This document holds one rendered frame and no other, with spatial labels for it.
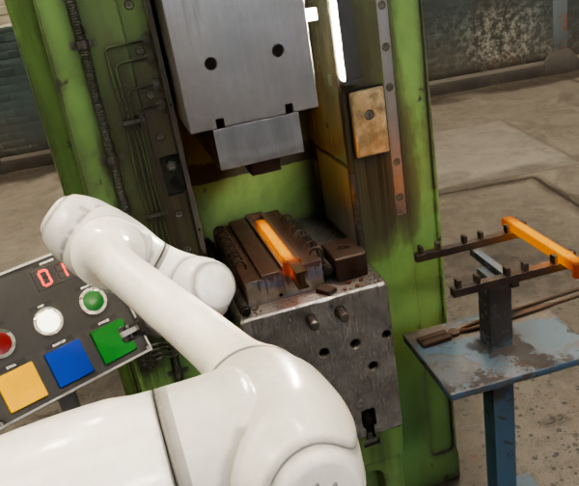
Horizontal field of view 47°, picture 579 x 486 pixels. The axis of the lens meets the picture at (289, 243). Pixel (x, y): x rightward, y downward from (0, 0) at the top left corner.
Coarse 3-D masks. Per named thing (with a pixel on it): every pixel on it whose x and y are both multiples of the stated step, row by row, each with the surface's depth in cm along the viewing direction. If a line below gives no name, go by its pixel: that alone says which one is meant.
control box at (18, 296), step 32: (0, 288) 132; (32, 288) 135; (64, 288) 138; (96, 288) 141; (0, 320) 131; (32, 320) 134; (64, 320) 137; (96, 320) 140; (128, 320) 143; (32, 352) 132; (96, 352) 138; (0, 416) 126
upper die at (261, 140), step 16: (288, 112) 151; (224, 128) 147; (240, 128) 148; (256, 128) 149; (272, 128) 150; (288, 128) 151; (208, 144) 160; (224, 144) 148; (240, 144) 149; (256, 144) 150; (272, 144) 151; (288, 144) 152; (224, 160) 150; (240, 160) 151; (256, 160) 152
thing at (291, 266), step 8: (256, 224) 191; (264, 224) 189; (264, 232) 183; (272, 232) 182; (272, 240) 177; (280, 240) 176; (272, 248) 175; (280, 248) 171; (280, 256) 167; (288, 256) 165; (288, 264) 161; (296, 264) 158; (288, 272) 162; (296, 272) 154; (304, 272) 154; (296, 280) 159; (304, 280) 155
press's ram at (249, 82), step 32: (160, 0) 135; (192, 0) 136; (224, 0) 138; (256, 0) 140; (288, 0) 141; (160, 32) 153; (192, 32) 138; (224, 32) 140; (256, 32) 142; (288, 32) 144; (192, 64) 141; (224, 64) 142; (256, 64) 144; (288, 64) 146; (192, 96) 143; (224, 96) 145; (256, 96) 147; (288, 96) 149; (192, 128) 145
